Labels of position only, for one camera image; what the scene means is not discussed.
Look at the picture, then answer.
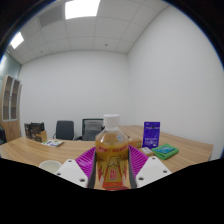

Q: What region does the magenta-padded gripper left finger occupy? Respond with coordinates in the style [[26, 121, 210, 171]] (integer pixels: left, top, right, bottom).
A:
[[53, 146, 98, 189]]

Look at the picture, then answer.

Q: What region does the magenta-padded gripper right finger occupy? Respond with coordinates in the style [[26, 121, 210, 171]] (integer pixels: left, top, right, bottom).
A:
[[127, 144, 173, 190]]

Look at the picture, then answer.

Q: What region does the orange-labelled drink bottle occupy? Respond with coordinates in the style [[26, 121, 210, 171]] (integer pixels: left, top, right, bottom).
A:
[[94, 113, 131, 191]]

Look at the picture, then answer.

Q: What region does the small wooden box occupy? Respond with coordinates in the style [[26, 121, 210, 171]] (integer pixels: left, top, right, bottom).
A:
[[128, 137, 144, 149]]

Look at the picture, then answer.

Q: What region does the green folded cloth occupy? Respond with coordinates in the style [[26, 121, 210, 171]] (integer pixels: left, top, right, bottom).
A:
[[151, 143, 180, 161]]

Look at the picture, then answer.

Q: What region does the upright purple box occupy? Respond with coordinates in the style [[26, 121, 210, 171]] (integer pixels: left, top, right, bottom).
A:
[[142, 121, 161, 150]]

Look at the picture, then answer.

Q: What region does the green and white mug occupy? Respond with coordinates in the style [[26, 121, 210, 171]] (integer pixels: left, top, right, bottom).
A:
[[38, 159, 64, 175]]

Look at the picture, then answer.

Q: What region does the black mesh office chair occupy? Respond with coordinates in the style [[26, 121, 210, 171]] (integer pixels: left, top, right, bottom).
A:
[[74, 117, 105, 142]]

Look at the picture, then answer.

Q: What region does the colourful printed booklet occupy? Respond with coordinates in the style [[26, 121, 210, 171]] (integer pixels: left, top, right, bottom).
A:
[[41, 139, 65, 148]]

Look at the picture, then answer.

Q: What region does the dark grey office chair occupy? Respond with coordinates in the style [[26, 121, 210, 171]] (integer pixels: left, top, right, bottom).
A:
[[52, 120, 76, 141]]

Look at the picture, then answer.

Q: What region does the large dark brown box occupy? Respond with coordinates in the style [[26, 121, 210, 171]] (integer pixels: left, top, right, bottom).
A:
[[30, 121, 48, 143]]

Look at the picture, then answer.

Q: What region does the small dark brown box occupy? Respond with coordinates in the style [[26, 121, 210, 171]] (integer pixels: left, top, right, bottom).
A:
[[23, 122, 33, 139]]

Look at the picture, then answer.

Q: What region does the wooden glass-door shelf cabinet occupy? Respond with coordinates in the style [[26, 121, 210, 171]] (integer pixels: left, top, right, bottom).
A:
[[0, 74, 23, 143]]

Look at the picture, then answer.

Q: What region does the small square ceiling light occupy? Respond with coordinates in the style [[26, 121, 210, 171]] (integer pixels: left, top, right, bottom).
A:
[[9, 31, 25, 50]]

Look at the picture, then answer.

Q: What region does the ceiling air vent grille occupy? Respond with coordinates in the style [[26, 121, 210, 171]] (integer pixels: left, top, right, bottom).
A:
[[38, 4, 64, 28]]

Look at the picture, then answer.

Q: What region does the large square ceiling light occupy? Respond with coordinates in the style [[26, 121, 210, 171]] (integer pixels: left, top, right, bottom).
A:
[[64, 0, 102, 20]]

